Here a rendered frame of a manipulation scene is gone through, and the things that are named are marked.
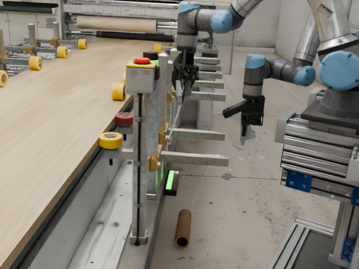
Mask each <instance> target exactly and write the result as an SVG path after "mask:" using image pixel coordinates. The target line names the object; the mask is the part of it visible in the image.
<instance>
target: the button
mask: <svg viewBox="0 0 359 269"><path fill-rule="evenodd" d="M134 62H135V63H137V64H148V63H149V62H150V59H149V58H135V59H134Z"/></svg>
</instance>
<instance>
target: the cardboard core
mask: <svg viewBox="0 0 359 269"><path fill-rule="evenodd" d="M190 226H191V212H190V211H189V210H187V209H183V210H181V211H180V212H179V217H178V224H177V232H176V239H175V243H176V245H177V246H178V247H180V248H185V247H187V246H188V245H189V239H190Z"/></svg>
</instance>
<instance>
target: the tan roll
mask: <svg viewBox="0 0 359 269"><path fill-rule="evenodd" d="M68 23H76V24H77V27H78V28H84V29H102V30H120V31H138V32H148V33H156V32H157V28H161V29H177V26H169V25H157V20H146V19H128V18H109V17H91V16H81V15H78V16H77V19H76V20H68Z"/></svg>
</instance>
